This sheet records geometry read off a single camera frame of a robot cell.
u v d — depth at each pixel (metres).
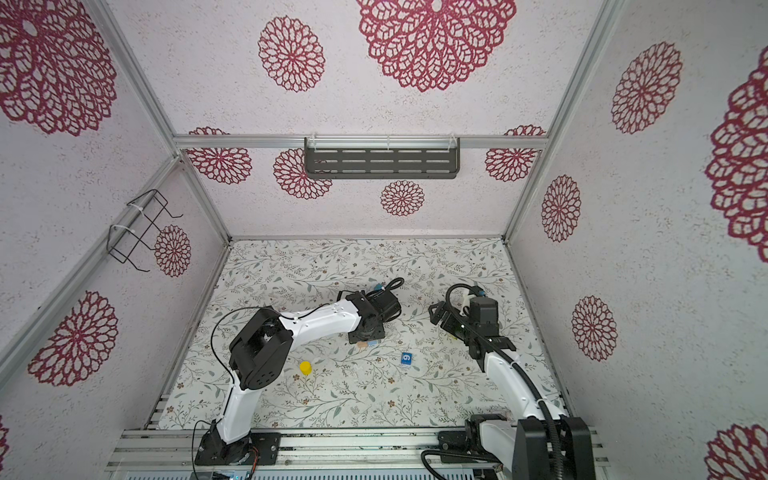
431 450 0.75
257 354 0.51
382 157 0.96
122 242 0.73
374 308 0.69
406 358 0.88
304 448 0.76
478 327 0.66
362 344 0.91
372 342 0.92
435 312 0.79
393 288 0.83
